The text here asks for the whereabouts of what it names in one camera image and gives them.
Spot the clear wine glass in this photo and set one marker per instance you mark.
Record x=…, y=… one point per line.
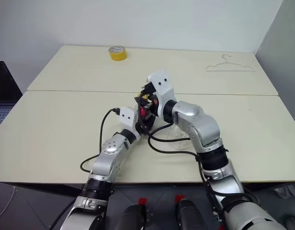
x=179, y=141

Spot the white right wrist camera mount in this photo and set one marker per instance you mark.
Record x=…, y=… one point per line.
x=162, y=89

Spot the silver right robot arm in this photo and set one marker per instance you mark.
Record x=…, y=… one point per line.
x=202, y=124

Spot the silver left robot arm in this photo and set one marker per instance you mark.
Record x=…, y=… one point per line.
x=106, y=165

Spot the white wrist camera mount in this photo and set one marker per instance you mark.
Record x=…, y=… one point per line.
x=162, y=89
x=128, y=119

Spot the red floor tape marker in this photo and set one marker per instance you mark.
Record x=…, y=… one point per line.
x=142, y=200
x=179, y=198

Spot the dark laptop computer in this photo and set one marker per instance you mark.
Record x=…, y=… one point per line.
x=4, y=83

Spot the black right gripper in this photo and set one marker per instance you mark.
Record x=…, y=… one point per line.
x=151, y=105

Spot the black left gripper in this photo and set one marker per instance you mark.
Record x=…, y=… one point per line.
x=145, y=126

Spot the dark rounded shape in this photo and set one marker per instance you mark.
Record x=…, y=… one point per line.
x=189, y=215
x=134, y=218

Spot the glass of orange juice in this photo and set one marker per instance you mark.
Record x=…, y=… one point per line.
x=117, y=55

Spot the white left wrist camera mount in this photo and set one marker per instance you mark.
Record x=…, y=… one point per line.
x=128, y=119

